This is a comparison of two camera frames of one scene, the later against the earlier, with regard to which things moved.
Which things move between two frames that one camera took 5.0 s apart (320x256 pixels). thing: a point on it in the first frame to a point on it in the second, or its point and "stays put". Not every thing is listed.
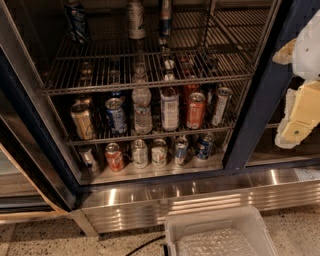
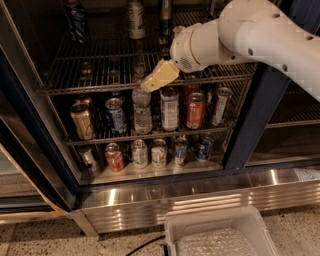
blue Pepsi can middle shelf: x=117 y=115 stays put
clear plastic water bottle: x=141 y=101 stays put
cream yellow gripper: x=308 y=53 to x=182 y=48
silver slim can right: x=223 y=95 stays put
